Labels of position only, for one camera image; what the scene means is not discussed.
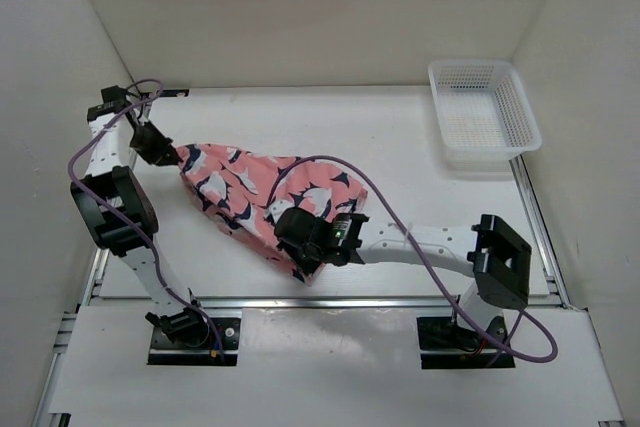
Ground left aluminium frame rail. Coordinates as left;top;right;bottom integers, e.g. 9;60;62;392
34;91;154;427

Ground aluminium rail across table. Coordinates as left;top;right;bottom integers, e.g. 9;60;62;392
202;296;451;309

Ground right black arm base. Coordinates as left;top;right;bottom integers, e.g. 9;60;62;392
416;316;515;370

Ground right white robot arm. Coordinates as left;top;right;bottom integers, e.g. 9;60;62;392
267;202;532;347

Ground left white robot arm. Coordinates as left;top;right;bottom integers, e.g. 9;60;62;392
68;85;210;347

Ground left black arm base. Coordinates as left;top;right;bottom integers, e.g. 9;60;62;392
145;308;241;367

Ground pink patterned shorts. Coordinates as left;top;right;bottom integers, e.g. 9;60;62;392
176;143;367;284

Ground white perforated plastic basket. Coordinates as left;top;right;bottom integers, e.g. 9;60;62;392
428;59;542;170

